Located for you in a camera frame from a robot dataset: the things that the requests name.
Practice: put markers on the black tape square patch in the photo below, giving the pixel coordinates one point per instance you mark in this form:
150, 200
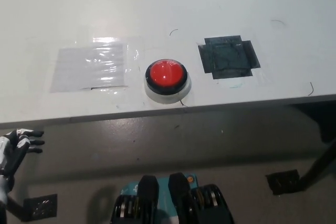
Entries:
228, 57

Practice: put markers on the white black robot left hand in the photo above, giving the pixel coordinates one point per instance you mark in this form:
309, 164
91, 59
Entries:
11, 153

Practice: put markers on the red dome push button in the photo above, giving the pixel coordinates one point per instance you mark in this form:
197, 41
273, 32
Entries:
166, 73

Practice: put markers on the clear tape film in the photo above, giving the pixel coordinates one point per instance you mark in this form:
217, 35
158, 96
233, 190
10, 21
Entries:
134, 51

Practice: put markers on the black table leg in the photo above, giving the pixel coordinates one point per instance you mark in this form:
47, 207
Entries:
319, 162
18, 207

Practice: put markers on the black teal robot body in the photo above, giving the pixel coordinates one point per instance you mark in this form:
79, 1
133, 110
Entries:
172, 200

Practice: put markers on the grey paper sheet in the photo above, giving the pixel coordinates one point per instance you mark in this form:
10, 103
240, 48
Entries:
88, 68

